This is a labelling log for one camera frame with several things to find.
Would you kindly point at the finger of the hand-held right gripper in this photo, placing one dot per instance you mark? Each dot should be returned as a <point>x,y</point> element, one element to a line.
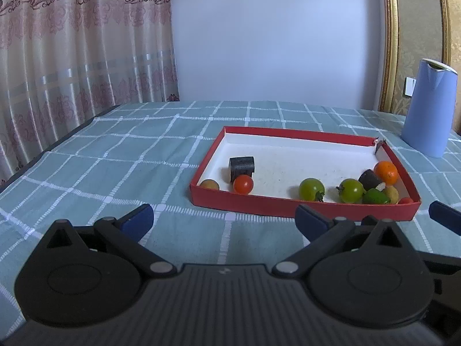
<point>444,216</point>

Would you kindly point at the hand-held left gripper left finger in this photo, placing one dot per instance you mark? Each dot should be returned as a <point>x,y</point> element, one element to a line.
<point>138,220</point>

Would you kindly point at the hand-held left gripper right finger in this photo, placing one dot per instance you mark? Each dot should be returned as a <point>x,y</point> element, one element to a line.
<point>310,220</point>

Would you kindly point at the green tomato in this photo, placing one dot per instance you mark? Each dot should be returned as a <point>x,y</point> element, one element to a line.
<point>351,190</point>
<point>312,189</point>

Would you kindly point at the red cardboard box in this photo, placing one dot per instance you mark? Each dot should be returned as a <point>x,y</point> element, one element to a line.
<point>288,165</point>

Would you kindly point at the dark roll with beige end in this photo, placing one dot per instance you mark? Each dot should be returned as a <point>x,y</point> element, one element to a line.
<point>371,179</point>

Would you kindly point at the orange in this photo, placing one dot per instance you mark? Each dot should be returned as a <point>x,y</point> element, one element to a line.
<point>386,172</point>

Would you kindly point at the tiny red tomato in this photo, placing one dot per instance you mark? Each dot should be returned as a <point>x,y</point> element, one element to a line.
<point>406,200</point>

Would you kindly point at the green checked tablecloth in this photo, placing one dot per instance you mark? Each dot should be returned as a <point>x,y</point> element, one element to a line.
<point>126,165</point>

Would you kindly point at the pale yellow round fruit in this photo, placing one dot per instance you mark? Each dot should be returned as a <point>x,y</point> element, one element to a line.
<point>392,193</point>

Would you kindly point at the small green toy vegetable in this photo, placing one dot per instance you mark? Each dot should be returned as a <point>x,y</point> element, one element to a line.
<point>375,197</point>

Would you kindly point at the red cherry tomato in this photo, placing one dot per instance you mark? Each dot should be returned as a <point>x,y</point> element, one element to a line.
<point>243,184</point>

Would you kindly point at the small yellow round fruit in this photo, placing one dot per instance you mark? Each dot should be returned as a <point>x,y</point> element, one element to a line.
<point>209,185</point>

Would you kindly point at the blue pitcher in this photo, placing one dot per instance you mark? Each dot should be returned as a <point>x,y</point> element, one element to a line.
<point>430,111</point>

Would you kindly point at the patterned beige curtain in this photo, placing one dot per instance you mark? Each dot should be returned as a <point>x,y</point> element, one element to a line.
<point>79,61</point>

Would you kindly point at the white wall switch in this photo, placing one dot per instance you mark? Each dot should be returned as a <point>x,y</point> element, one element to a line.
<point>410,86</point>

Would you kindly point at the gold wall moulding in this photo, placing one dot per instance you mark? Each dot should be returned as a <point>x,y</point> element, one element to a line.
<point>389,39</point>
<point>443,14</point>

